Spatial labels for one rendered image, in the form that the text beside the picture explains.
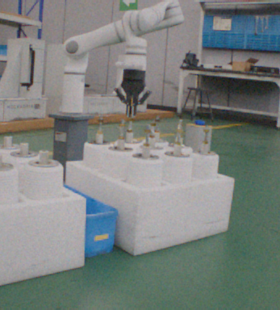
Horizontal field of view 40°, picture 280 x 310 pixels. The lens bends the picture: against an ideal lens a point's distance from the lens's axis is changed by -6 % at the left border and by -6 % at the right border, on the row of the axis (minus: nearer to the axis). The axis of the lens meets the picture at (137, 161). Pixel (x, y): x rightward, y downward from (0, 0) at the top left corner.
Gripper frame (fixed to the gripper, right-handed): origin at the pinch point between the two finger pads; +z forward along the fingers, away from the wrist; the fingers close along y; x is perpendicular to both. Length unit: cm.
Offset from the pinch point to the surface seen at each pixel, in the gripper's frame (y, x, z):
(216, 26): 30, -520, -112
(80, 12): 310, -608, -144
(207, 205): -29.8, 12.2, 24.6
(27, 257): 4, 59, 30
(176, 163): -20.0, 18.5, 11.8
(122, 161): -4.8, 20.8, 12.9
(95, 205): -0.1, 27.7, 24.9
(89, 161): 8.1, 14.3, 15.5
